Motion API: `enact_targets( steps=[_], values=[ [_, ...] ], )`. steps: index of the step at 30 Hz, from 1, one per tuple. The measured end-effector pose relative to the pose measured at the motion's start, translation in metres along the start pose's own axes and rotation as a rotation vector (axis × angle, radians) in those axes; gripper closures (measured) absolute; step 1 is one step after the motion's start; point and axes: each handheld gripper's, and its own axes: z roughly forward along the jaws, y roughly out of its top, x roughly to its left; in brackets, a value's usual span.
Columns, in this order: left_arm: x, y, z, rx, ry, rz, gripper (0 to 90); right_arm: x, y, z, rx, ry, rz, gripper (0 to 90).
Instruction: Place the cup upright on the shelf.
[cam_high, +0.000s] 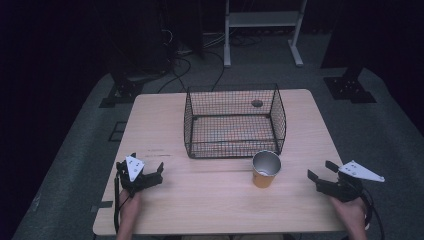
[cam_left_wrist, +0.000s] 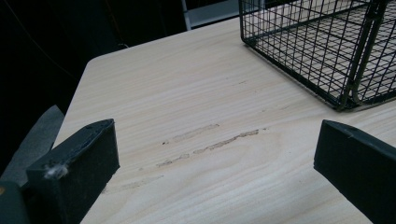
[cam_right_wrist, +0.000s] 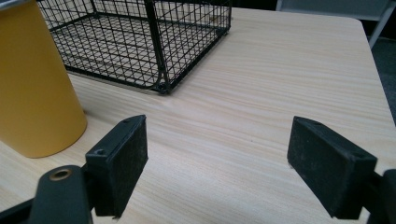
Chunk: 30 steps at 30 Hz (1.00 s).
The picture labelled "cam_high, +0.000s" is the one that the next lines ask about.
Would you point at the black tape square outline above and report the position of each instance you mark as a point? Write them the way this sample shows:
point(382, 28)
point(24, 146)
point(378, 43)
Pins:
point(117, 131)

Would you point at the grey tape strip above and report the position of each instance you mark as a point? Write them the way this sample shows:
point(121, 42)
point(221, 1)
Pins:
point(101, 206)

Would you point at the black stand base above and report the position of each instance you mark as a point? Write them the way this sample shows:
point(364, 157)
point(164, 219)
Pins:
point(350, 88)
point(121, 93)

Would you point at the white metal stand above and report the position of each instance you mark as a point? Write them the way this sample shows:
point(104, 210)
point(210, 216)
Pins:
point(263, 20)

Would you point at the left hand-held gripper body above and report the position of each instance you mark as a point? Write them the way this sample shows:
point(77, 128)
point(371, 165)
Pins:
point(136, 181)

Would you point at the dark round disc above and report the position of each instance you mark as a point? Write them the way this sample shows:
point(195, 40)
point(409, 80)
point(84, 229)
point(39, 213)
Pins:
point(257, 103)

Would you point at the orange paper cup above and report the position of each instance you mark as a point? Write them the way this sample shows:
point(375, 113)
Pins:
point(265, 173)

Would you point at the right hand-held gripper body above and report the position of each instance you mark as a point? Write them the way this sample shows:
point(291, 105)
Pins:
point(343, 188)

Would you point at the person's right hand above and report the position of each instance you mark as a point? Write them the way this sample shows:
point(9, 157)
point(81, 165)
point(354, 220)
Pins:
point(350, 213)

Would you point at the person's left hand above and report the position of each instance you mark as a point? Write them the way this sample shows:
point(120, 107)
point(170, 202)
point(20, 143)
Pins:
point(130, 206)

